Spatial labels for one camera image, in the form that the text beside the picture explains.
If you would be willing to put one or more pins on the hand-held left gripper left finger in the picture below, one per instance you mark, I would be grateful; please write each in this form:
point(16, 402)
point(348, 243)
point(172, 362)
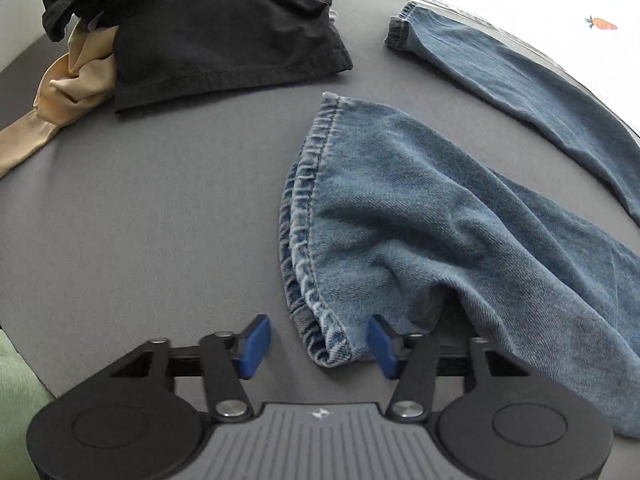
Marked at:
point(254, 347)

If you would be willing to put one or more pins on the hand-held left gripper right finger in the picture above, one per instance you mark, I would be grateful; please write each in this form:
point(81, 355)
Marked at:
point(382, 347)

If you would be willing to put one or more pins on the green cloth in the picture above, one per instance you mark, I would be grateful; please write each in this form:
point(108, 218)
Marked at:
point(17, 400)

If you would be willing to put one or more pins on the black garment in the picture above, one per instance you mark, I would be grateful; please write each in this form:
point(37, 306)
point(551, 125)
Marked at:
point(225, 35)

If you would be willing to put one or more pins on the blue denim jeans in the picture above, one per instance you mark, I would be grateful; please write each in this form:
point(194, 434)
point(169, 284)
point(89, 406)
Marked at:
point(425, 210)

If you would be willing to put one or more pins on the beige garment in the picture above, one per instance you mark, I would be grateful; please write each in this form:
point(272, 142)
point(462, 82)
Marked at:
point(55, 100)

